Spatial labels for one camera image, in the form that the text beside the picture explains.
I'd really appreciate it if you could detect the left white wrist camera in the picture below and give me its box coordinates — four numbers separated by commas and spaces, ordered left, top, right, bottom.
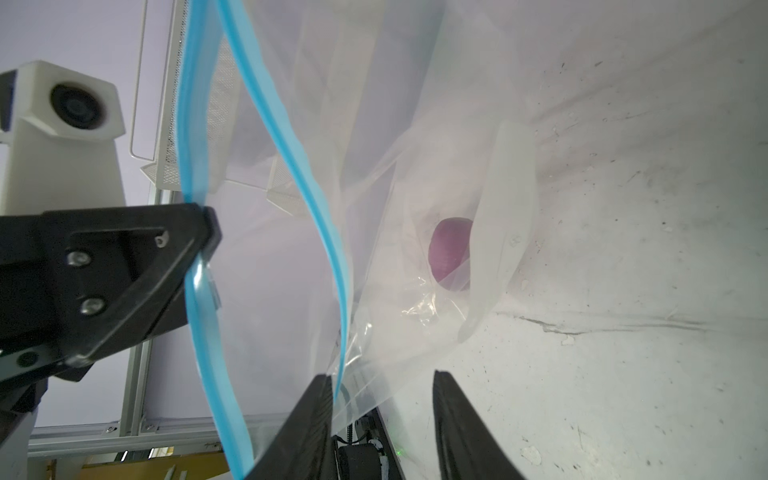
1, 60, 126, 215

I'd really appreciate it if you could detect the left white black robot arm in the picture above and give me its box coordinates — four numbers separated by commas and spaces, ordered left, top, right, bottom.
1, 203, 221, 479

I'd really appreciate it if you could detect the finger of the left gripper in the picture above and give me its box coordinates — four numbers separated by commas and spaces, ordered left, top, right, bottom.
1, 204, 221, 381

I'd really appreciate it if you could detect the purple toy onion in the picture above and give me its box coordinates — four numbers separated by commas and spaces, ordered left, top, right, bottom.
428, 217, 473, 292

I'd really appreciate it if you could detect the clear zip bag blue zipper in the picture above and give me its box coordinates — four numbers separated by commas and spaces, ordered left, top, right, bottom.
182, 1, 537, 479

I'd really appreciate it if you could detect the white mesh upper shelf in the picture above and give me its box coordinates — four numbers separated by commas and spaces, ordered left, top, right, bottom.
143, 1, 326, 216

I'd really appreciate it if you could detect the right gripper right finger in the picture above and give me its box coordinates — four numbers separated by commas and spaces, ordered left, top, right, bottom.
432, 371, 524, 480

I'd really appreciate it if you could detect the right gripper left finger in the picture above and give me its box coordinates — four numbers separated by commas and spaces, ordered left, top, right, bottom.
246, 375, 334, 480

